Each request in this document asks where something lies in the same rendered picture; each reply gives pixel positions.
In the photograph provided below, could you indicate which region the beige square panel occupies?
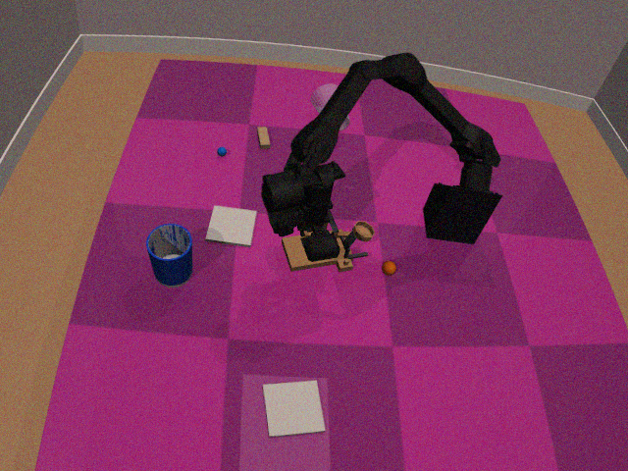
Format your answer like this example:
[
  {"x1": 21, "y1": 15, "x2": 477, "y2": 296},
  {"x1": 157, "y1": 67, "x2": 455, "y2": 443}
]
[
  {"x1": 205, "y1": 206, "x2": 256, "y2": 247},
  {"x1": 262, "y1": 381, "x2": 325, "y2": 438}
]

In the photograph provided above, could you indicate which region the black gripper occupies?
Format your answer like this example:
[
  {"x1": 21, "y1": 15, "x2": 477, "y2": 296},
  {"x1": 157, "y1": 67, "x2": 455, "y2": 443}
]
[{"x1": 298, "y1": 199, "x2": 340, "y2": 262}]

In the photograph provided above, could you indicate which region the blue cup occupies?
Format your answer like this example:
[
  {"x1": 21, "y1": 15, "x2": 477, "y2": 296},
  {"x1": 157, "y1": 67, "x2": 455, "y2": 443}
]
[{"x1": 146, "y1": 224, "x2": 192, "y2": 288}]

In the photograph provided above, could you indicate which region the orange ball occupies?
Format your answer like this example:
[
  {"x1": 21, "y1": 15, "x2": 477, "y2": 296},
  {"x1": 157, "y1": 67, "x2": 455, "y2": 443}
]
[{"x1": 382, "y1": 261, "x2": 396, "y2": 276}]

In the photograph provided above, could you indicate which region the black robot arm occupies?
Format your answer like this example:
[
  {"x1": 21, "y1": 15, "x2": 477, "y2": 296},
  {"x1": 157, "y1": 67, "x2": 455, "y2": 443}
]
[{"x1": 261, "y1": 52, "x2": 501, "y2": 236}]

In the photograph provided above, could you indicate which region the tan rectangular block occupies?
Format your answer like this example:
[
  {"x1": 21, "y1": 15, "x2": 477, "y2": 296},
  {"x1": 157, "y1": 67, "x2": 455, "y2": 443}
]
[{"x1": 257, "y1": 127, "x2": 271, "y2": 149}]

